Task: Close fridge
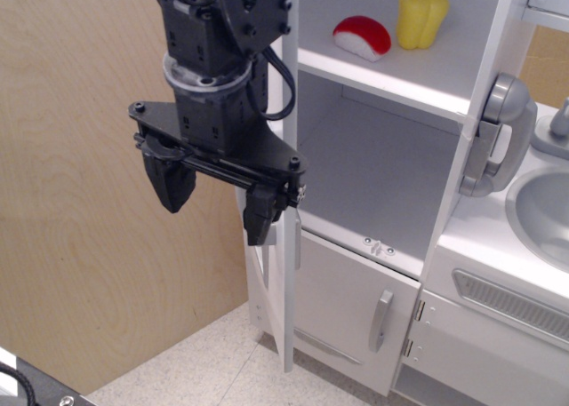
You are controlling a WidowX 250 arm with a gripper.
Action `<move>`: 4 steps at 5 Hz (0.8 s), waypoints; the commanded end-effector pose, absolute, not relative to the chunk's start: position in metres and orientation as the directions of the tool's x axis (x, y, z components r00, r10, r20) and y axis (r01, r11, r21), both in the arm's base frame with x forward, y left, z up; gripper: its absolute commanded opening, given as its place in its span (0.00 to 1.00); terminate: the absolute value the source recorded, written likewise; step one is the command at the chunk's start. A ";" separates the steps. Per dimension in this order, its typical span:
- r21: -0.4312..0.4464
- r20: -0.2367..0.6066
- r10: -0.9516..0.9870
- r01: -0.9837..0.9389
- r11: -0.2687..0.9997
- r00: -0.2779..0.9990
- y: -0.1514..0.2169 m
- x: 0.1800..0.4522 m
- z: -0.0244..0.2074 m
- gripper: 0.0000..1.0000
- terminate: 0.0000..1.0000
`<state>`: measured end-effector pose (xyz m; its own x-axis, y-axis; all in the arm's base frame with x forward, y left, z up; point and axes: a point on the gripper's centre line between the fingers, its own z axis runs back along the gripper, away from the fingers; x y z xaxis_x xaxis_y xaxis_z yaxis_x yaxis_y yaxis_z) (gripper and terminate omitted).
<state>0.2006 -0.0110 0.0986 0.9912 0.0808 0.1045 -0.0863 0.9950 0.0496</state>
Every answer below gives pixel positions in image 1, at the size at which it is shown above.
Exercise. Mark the brass door hinge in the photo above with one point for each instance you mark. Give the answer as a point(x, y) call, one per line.
point(408, 348)
point(419, 310)

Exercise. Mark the yellow toy bell pepper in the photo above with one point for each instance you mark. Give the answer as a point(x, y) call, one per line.
point(418, 22)

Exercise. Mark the red white toy sushi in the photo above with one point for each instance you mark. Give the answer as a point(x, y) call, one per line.
point(362, 36)

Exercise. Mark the lower brass door hinge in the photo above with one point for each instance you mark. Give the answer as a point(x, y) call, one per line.
point(408, 348)

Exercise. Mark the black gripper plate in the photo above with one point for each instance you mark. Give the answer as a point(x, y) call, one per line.
point(171, 164)

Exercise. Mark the grey oven vent panel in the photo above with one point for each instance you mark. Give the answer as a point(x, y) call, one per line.
point(511, 304)

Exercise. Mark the black robot base with cable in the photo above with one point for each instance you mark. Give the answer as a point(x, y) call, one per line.
point(24, 384)

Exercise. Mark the white toy fridge cabinet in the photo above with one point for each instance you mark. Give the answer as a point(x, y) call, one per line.
point(386, 142)

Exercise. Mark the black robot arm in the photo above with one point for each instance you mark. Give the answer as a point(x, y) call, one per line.
point(219, 53)

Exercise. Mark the white oven door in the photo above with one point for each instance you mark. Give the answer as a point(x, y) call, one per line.
point(461, 357)

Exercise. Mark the white lower freezer door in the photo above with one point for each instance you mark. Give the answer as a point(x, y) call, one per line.
point(336, 293)

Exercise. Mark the grey freezer door handle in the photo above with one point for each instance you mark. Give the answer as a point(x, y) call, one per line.
point(376, 335)

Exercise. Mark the white upper kitchen cabinet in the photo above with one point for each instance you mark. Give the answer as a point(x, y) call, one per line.
point(547, 13)

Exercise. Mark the grey toy sink basin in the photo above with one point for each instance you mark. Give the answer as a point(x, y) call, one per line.
point(537, 211)

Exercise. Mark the grey toy faucet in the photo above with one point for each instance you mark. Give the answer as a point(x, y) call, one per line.
point(550, 135)

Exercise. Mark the upper brass door hinge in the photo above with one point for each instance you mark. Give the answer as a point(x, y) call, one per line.
point(419, 310)

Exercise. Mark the door magnet catch bracket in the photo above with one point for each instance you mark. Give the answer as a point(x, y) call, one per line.
point(377, 248)

